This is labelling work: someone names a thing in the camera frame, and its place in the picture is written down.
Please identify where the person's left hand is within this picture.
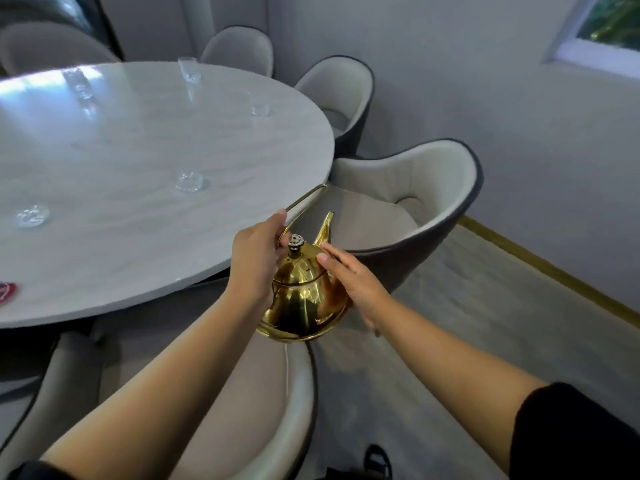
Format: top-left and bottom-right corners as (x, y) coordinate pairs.
(227, 209), (292, 309)

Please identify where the person's right hand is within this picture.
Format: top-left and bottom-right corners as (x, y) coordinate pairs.
(316, 242), (397, 338)

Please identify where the gold metal teapot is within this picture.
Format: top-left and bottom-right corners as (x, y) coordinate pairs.
(256, 184), (354, 343)

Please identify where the person's right forearm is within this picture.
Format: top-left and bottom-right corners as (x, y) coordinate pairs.
(377, 300), (551, 476)

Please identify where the person's left forearm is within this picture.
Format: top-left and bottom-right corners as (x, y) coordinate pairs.
(41, 294), (271, 480)

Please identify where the beige upholstered dining chair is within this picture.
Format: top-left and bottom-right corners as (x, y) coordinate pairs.
(292, 139), (485, 294)
(200, 26), (275, 78)
(0, 22), (122, 77)
(0, 277), (319, 480)
(294, 55), (376, 159)

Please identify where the black sandal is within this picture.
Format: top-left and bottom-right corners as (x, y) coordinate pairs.
(325, 444), (394, 480)

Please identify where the gold floor trim strip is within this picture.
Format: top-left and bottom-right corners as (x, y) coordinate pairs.
(457, 215), (640, 329)

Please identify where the black shirt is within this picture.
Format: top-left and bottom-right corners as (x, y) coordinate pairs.
(5, 382), (640, 480)

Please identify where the white framed window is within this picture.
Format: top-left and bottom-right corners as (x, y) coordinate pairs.
(546, 0), (640, 79)

